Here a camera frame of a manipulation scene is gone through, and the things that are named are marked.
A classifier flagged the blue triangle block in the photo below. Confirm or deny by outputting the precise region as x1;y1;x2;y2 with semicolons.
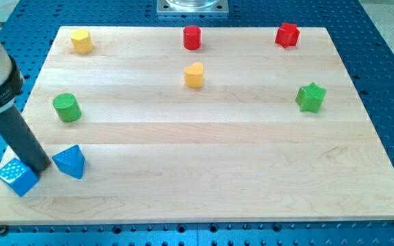
52;145;86;179

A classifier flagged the yellow heart block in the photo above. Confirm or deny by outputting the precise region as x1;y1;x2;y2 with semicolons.
184;62;204;88

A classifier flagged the light wooden board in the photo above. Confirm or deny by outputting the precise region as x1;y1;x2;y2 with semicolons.
0;26;394;225

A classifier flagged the red cylinder block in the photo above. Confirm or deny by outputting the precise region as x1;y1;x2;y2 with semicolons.
183;25;201;50

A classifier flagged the green star block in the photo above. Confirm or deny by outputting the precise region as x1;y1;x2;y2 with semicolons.
295;82;327;113

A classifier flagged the red star block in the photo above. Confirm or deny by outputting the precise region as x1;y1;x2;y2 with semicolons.
275;22;300;49

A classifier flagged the green cylinder block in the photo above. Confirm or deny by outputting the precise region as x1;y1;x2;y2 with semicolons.
53;93;81;122

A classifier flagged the yellow hexagon block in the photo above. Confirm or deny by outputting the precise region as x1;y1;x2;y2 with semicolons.
70;29;93;54

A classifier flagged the blue cube block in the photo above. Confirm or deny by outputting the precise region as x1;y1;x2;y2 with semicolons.
0;158;39;197

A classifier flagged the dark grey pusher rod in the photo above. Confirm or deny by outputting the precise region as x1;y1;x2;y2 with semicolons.
0;105;51;174

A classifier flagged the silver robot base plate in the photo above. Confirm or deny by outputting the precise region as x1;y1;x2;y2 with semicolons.
156;0;229;16

